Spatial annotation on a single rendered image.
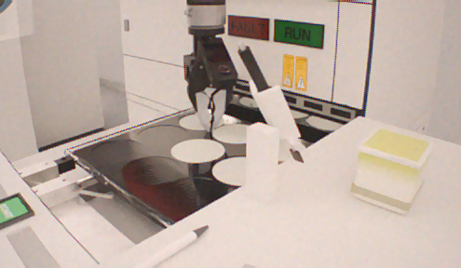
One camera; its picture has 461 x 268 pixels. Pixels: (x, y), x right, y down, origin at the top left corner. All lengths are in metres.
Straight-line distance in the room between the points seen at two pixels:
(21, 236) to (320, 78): 0.58
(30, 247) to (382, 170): 0.38
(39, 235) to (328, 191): 0.33
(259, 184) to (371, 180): 0.12
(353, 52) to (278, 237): 0.42
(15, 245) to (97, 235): 0.15
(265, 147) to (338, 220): 0.11
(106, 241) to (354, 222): 0.31
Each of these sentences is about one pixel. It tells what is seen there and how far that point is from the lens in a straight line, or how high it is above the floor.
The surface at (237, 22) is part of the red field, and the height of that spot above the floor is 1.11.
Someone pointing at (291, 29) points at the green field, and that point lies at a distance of 0.76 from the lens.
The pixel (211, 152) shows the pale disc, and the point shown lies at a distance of 0.68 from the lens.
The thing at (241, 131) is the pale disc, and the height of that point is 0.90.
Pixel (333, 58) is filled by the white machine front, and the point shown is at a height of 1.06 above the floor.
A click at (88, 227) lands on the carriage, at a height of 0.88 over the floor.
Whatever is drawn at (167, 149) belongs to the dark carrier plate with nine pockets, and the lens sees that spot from 0.70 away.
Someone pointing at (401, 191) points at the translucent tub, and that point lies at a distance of 0.42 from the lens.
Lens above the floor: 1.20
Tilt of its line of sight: 23 degrees down
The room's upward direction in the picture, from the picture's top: straight up
